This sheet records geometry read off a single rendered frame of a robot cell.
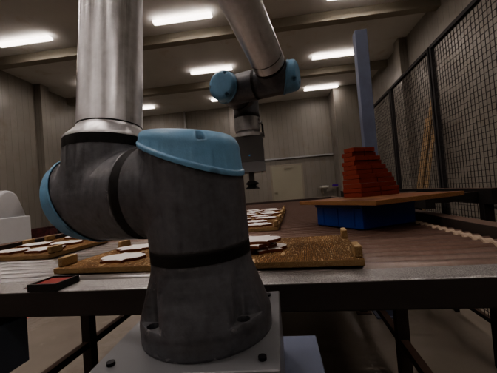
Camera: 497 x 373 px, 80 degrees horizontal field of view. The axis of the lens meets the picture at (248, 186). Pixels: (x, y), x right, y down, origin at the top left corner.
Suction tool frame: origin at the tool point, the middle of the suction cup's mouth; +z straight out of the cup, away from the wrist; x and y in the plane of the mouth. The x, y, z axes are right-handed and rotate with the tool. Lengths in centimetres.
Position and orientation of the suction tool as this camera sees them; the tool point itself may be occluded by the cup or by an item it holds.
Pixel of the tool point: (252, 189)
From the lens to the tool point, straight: 85.9
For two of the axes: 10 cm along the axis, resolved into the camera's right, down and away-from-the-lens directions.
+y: -10.0, 0.8, 0.4
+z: 0.8, 10.0, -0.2
